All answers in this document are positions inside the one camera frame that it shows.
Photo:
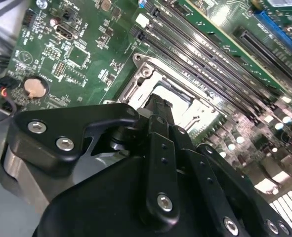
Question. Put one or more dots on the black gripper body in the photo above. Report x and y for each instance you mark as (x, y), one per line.
(98, 209)

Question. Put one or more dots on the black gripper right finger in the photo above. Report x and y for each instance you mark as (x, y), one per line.
(210, 172)

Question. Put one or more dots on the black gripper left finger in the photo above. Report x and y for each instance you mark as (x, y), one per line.
(61, 128)

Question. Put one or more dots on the silver square CPU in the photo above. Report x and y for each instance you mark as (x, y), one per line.
(182, 108)

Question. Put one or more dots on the metal socket cover frame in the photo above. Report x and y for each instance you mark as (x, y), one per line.
(140, 89)

